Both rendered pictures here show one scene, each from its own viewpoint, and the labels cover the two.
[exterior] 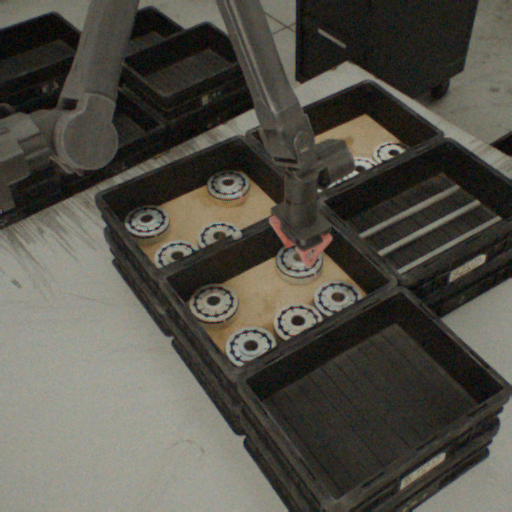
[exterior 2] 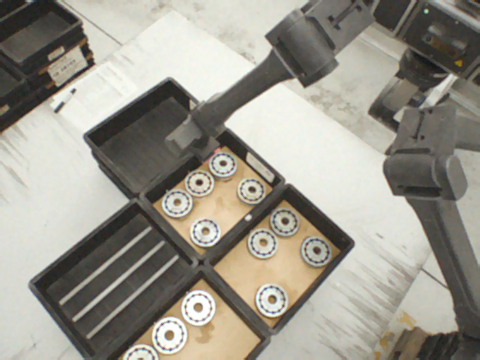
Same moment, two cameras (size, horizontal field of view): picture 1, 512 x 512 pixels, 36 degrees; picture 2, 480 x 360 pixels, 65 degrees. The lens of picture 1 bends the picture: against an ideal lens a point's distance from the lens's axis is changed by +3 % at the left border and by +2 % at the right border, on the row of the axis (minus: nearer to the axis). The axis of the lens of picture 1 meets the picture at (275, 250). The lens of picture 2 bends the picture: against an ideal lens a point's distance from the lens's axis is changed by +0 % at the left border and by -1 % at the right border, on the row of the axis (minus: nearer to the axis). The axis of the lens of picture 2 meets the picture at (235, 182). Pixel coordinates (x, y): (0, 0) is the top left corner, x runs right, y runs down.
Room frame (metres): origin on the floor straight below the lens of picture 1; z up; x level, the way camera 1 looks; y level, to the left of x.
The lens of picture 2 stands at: (1.52, -0.14, 2.07)
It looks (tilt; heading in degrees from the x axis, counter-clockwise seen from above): 64 degrees down; 158
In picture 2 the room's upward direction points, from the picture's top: 11 degrees clockwise
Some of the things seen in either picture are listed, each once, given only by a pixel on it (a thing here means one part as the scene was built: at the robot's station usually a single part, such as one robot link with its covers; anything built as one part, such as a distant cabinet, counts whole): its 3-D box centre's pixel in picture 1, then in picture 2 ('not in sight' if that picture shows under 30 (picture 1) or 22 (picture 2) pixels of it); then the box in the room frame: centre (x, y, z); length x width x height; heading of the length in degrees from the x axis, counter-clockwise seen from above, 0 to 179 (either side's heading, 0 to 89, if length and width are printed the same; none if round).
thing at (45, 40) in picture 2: not in sight; (48, 57); (-0.15, -0.70, 0.37); 0.40 x 0.30 x 0.45; 129
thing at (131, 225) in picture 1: (147, 220); (316, 251); (1.28, 0.30, 0.86); 0.10 x 0.10 x 0.01
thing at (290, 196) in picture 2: (204, 217); (278, 257); (1.28, 0.16, 0.87); 0.40 x 0.30 x 0.11; 123
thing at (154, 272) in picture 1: (202, 201); (281, 253); (1.28, 0.16, 0.92); 0.40 x 0.30 x 0.02; 123
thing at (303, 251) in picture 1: (305, 244); not in sight; (0.96, -0.05, 1.10); 0.07 x 0.07 x 0.09; 34
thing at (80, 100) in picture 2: not in sight; (95, 93); (0.41, -0.40, 0.70); 0.33 x 0.23 x 0.01; 129
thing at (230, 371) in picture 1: (277, 283); (214, 189); (1.02, 0.00, 0.92); 0.40 x 0.30 x 0.02; 123
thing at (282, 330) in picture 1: (298, 322); (199, 183); (0.97, -0.04, 0.86); 0.10 x 0.10 x 0.01
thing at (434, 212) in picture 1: (423, 222); (119, 277); (1.24, -0.34, 0.87); 0.40 x 0.30 x 0.11; 123
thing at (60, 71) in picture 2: not in sight; (68, 66); (-0.05, -0.59, 0.41); 0.31 x 0.02 x 0.16; 129
